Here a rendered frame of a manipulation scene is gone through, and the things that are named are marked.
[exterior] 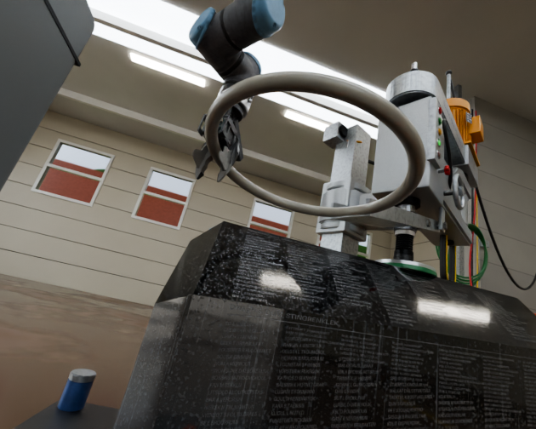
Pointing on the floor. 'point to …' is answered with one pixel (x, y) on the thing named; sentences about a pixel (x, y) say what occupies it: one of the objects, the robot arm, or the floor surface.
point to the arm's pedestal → (23, 76)
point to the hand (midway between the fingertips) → (210, 177)
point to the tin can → (76, 390)
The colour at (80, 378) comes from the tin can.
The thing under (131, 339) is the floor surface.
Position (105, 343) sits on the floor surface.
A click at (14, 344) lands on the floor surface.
